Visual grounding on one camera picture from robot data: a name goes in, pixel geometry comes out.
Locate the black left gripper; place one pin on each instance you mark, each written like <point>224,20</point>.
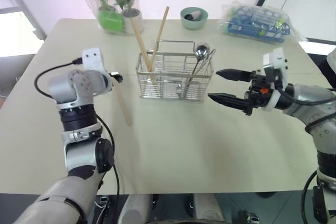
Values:
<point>117,76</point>

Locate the white plant pot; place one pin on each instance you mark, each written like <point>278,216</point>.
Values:
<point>134,22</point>

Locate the pale green bowl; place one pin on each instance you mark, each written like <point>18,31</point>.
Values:
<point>194,24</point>

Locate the grey rounded shape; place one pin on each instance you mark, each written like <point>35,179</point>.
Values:
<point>134,208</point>

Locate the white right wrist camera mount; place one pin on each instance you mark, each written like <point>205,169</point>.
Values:
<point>278,58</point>

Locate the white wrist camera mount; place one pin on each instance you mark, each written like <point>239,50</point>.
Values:
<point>91,57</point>
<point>278,58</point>

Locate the metal spoon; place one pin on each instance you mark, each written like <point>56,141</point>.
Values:
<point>202,52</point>

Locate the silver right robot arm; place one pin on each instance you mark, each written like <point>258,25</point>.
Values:
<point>309,98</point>

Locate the bright green plant pot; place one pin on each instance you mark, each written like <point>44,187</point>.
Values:
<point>110,22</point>

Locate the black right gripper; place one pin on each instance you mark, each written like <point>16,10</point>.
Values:
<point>258,87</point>

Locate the grey window frame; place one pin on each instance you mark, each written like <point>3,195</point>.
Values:
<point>23,6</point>

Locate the blue printed package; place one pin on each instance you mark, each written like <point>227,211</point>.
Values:
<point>252,30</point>

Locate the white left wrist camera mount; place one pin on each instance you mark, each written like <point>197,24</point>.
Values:
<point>91,57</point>

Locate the grey cylindrical cup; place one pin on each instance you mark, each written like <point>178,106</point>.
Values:
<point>194,14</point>

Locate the wooden chopstick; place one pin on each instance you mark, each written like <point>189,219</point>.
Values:
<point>139,40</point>
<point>124,106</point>
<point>161,30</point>

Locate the clear plastic bag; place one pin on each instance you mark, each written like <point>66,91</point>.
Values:
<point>231,14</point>

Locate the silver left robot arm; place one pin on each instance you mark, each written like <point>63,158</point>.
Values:
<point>78,85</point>

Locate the thin metal utensil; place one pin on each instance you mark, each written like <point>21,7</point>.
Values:
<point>212,54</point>

